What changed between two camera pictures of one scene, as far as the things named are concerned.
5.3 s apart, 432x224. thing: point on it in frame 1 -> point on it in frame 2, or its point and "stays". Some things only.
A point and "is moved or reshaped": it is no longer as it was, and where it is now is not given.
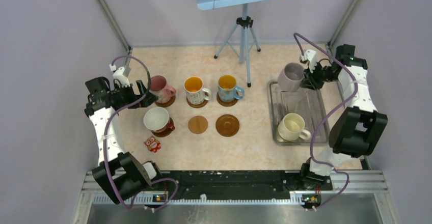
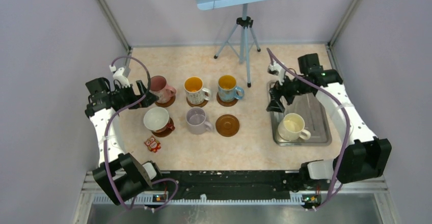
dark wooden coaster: (225, 103) stays
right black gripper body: (320, 75) -> (290, 88)
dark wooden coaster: (166, 104) stays
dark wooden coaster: (198, 105) stays
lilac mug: (290, 78) is moved or reshaped
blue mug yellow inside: (227, 89) stays
